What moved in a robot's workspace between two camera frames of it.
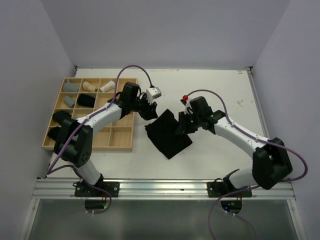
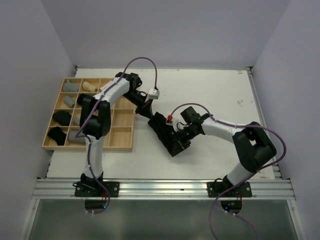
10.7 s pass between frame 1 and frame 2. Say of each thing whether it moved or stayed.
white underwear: stayed
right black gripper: moved
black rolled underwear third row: stayed
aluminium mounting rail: stayed
